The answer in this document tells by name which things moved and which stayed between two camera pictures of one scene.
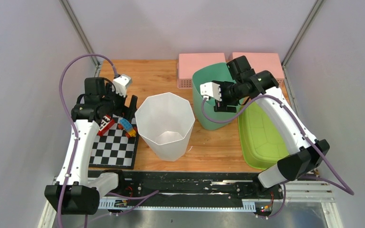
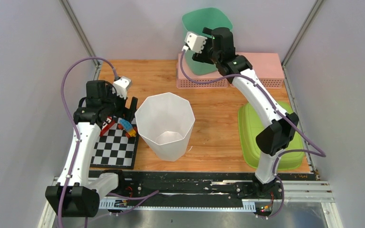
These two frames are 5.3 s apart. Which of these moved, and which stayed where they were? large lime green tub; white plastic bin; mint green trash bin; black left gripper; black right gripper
Moved: black right gripper; mint green trash bin
Stayed: black left gripper; large lime green tub; white plastic bin
